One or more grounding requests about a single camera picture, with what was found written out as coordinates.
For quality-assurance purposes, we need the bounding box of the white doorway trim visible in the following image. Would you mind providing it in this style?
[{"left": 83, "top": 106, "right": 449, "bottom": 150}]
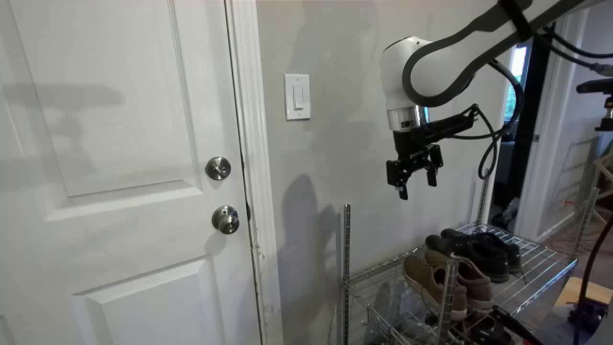
[{"left": 514, "top": 8, "right": 592, "bottom": 244}]

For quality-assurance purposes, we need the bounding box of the silver deadbolt knob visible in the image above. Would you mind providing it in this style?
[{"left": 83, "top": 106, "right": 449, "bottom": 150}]
[{"left": 204, "top": 153, "right": 234, "bottom": 184}]

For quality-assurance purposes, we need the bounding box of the black shoe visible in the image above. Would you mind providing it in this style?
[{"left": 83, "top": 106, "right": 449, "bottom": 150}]
[
  {"left": 426, "top": 232, "right": 514, "bottom": 286},
  {"left": 439, "top": 226, "right": 523, "bottom": 276}
]

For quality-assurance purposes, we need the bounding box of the brown suede shoe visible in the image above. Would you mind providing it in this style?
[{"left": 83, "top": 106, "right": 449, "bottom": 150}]
[
  {"left": 424, "top": 244, "right": 497, "bottom": 313},
  {"left": 403, "top": 251, "right": 472, "bottom": 322}
]

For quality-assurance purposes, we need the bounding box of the white panel door with knobs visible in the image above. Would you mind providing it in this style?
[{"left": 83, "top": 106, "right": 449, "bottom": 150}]
[{"left": 0, "top": 0, "right": 265, "bottom": 345}]

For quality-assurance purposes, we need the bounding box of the white door frame trim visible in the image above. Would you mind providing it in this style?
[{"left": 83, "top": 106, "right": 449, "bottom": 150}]
[{"left": 223, "top": 0, "right": 288, "bottom": 345}]

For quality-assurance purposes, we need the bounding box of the chrome wire shelf rack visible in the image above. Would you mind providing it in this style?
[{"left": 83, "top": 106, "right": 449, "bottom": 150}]
[{"left": 336, "top": 203, "right": 581, "bottom": 345}]

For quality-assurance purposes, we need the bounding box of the silver round door knob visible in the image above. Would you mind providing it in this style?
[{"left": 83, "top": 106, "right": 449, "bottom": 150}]
[{"left": 211, "top": 203, "right": 242, "bottom": 236}]

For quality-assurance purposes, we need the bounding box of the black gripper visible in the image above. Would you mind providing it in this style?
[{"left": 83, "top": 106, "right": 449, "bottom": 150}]
[{"left": 386, "top": 123, "right": 447, "bottom": 201}]

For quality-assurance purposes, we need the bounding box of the light wooden board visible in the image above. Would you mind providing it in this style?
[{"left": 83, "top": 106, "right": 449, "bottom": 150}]
[{"left": 552, "top": 276, "right": 613, "bottom": 311}]

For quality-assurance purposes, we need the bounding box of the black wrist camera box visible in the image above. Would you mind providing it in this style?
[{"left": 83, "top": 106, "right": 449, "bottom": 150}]
[{"left": 418, "top": 107, "right": 481, "bottom": 144}]

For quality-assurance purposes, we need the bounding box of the white wall light switch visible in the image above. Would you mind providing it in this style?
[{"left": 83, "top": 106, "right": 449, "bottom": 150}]
[{"left": 284, "top": 71, "right": 313, "bottom": 123}]

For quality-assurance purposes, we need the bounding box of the black camera on stand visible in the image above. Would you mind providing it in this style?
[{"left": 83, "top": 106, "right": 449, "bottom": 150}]
[{"left": 575, "top": 77, "right": 613, "bottom": 134}]

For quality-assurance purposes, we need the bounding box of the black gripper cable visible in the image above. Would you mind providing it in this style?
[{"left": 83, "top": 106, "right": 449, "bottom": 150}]
[{"left": 447, "top": 58, "right": 527, "bottom": 182}]

